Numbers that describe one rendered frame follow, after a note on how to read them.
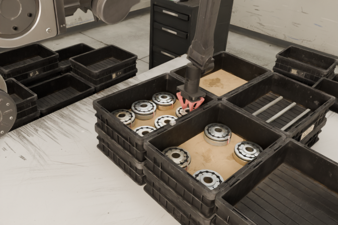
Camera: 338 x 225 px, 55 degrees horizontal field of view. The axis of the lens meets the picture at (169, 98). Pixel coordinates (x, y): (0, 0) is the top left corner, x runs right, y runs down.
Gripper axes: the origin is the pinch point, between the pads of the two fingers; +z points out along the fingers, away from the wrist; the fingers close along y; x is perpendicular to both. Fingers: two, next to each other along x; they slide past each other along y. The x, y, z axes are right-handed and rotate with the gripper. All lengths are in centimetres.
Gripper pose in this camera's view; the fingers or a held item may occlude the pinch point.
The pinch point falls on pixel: (188, 110)
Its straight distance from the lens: 129.9
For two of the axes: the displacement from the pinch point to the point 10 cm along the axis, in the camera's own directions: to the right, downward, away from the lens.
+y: -6.2, -4.2, 6.7
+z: -0.8, 8.8, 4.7
